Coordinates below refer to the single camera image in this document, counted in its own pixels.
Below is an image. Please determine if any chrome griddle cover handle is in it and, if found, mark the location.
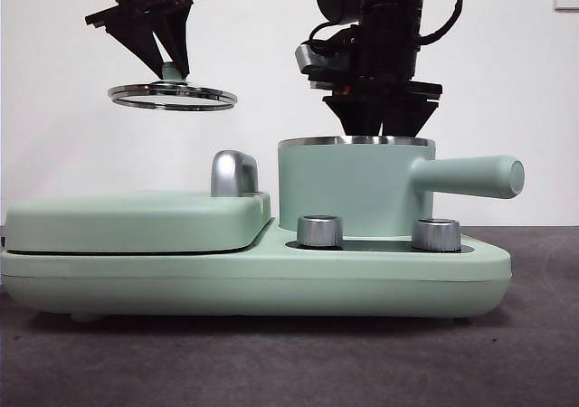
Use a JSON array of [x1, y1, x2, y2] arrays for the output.
[[210, 151, 260, 199]]

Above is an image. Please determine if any mint green breakfast machine base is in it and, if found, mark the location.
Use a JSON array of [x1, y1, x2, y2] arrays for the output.
[[0, 216, 512, 325]]

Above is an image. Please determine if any mint green pot with handle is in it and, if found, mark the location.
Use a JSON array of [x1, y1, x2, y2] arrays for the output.
[[276, 135, 526, 239]]

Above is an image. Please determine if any silver control knob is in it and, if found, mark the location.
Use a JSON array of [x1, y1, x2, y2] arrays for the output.
[[296, 215, 344, 249], [410, 218, 461, 252]]

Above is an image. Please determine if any glass pot lid green knob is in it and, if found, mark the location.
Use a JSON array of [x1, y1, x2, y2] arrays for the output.
[[107, 61, 239, 112]]

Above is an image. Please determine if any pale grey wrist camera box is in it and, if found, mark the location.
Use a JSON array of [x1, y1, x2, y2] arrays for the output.
[[294, 40, 358, 77]]

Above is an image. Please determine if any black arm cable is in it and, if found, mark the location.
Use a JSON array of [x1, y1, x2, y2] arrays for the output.
[[418, 0, 465, 49]]

